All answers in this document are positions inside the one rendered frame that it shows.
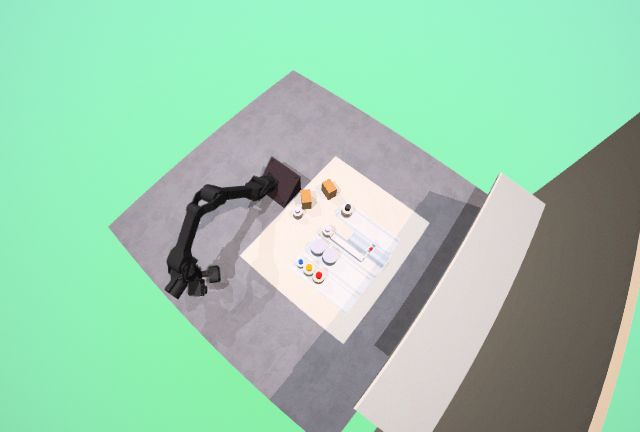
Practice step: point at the brown rectangular block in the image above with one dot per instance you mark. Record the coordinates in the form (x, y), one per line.
(306, 199)
(329, 189)

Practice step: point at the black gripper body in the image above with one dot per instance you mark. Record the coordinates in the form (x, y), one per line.
(213, 273)

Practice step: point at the grey jar with black lid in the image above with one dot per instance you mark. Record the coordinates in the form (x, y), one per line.
(346, 211)

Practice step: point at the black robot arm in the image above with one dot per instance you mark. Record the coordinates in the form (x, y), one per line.
(181, 263)

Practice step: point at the brown jar with red lid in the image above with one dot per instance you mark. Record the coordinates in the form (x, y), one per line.
(318, 277)

